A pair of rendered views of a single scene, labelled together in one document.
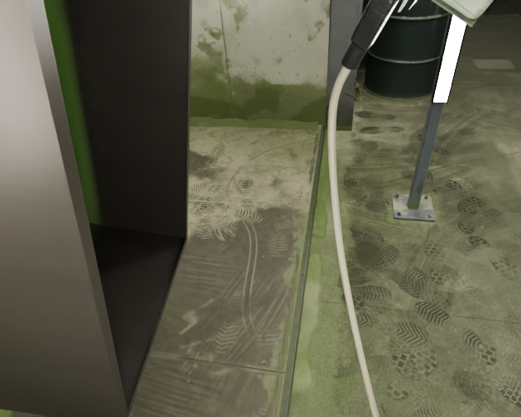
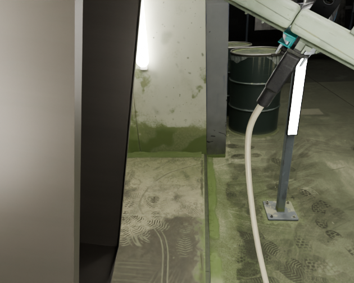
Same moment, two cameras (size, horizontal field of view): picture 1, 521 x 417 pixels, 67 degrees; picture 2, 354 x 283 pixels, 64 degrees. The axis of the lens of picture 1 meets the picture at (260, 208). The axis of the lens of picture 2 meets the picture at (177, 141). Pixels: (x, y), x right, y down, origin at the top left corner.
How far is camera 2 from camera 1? 14 cm
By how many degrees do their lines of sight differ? 16
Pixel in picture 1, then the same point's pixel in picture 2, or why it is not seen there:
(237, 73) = (143, 120)
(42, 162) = (54, 180)
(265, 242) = (174, 245)
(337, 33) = (212, 92)
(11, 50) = (50, 80)
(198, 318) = not seen: outside the picture
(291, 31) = (180, 92)
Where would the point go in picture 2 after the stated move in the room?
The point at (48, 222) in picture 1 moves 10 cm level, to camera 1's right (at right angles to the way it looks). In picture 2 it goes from (45, 238) to (124, 226)
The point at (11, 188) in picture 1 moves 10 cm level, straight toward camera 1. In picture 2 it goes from (17, 206) to (55, 247)
